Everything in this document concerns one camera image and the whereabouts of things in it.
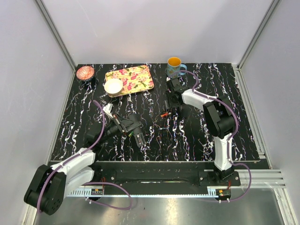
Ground black remote control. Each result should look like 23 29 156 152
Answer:
127 114 146 147

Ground aluminium frame rail front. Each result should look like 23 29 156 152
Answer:
32 168 288 199

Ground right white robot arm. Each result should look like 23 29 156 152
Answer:
166 78 237 186

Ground aluminium frame post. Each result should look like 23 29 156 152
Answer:
34 0 76 72
237 0 281 70

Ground left aluminium frame post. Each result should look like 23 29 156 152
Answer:
34 0 76 72

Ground blue mug orange inside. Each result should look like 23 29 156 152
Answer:
166 57 187 78

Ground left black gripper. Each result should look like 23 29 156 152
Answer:
98 113 142 144

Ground red patterned bowl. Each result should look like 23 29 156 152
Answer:
76 66 95 81

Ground cream white bowl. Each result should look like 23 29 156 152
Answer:
104 78 123 97

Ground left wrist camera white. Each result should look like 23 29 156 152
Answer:
103 103 113 120

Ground right aluminium frame post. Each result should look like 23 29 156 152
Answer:
237 0 281 70

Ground floral rectangular tray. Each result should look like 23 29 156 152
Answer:
105 65 154 98

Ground black remote battery cover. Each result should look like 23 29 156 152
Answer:
180 109 190 118

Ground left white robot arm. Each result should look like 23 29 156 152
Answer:
23 114 145 215

